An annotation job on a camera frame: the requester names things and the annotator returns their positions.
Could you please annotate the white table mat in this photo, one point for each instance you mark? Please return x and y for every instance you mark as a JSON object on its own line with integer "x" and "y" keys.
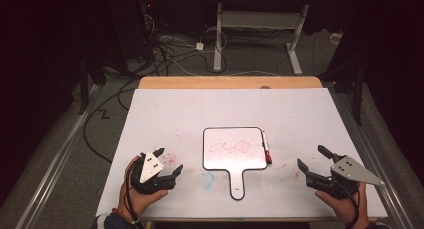
{"x": 200, "y": 122}

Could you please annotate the person's left hand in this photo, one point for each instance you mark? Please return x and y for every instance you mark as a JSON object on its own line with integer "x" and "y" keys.
{"x": 138, "y": 192}

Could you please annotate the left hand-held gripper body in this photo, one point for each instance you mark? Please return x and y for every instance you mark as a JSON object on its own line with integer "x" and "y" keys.
{"x": 150, "y": 170}

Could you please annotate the white power adapter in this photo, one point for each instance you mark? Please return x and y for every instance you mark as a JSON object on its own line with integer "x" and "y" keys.
{"x": 199, "y": 46}

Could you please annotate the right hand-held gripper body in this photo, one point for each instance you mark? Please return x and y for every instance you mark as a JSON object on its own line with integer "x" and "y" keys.
{"x": 346, "y": 175}

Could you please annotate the person's left sleeve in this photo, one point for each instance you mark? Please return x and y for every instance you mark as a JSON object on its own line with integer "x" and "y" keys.
{"x": 111, "y": 222}

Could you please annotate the red whiteboard marker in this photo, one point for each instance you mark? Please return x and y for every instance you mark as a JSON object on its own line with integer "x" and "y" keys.
{"x": 266, "y": 148}

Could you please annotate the person's right hand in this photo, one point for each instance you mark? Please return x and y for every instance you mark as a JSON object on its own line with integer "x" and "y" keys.
{"x": 345, "y": 207}

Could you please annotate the aluminium floor rail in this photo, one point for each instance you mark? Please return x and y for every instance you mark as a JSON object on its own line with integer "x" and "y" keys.
{"x": 56, "y": 159}
{"x": 373, "y": 145}

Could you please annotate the white metal desk frame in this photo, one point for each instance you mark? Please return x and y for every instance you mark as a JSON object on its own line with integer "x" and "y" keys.
{"x": 256, "y": 29}

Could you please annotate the black metal stand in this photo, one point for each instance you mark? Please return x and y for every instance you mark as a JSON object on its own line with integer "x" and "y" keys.
{"x": 356, "y": 75}
{"x": 87, "y": 69}

